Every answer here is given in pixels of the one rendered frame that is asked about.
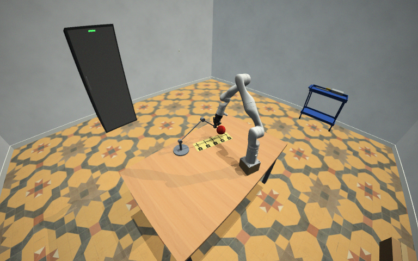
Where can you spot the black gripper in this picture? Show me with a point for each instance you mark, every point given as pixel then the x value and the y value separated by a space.
pixel 216 120

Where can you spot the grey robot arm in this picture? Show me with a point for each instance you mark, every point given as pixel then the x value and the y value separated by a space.
pixel 250 108

